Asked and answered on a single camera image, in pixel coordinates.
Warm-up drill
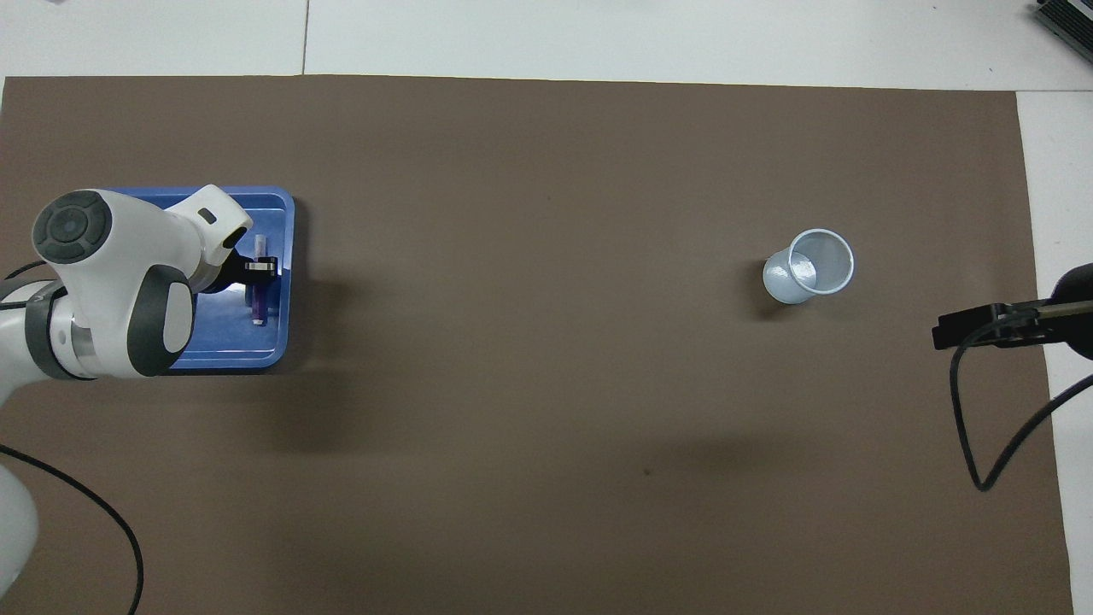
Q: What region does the translucent plastic cup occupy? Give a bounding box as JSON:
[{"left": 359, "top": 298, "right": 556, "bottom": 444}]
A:
[{"left": 763, "top": 228, "right": 855, "bottom": 306}]

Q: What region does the blue plastic tray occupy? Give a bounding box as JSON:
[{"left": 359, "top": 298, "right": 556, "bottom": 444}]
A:
[{"left": 107, "top": 186, "right": 296, "bottom": 374}]

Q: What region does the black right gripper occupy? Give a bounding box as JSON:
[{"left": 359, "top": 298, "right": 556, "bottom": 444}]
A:
[{"left": 932, "top": 263, "right": 1093, "bottom": 360}]

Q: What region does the brown table mat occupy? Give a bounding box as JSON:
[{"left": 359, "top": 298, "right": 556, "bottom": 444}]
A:
[{"left": 0, "top": 75, "right": 1075, "bottom": 615}]

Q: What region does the dark grey device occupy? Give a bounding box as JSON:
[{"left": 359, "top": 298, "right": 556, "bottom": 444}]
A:
[{"left": 1033, "top": 0, "right": 1093, "bottom": 62}]

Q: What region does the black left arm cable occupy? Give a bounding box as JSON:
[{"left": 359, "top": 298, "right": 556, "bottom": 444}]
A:
[{"left": 0, "top": 261, "right": 144, "bottom": 615}]

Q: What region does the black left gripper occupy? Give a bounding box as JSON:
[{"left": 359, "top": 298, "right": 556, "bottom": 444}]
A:
[{"left": 198, "top": 246, "right": 280, "bottom": 296}]

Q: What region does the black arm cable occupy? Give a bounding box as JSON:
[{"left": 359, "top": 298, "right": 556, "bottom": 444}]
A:
[
  {"left": 950, "top": 301, "right": 1093, "bottom": 492},
  {"left": 0, "top": 261, "right": 144, "bottom": 615}
]

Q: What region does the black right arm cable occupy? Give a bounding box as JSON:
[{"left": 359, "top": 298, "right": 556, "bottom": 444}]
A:
[{"left": 950, "top": 301, "right": 1093, "bottom": 492}]

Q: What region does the purple pen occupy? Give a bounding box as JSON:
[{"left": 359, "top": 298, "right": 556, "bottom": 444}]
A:
[{"left": 249, "top": 235, "right": 272, "bottom": 327}]

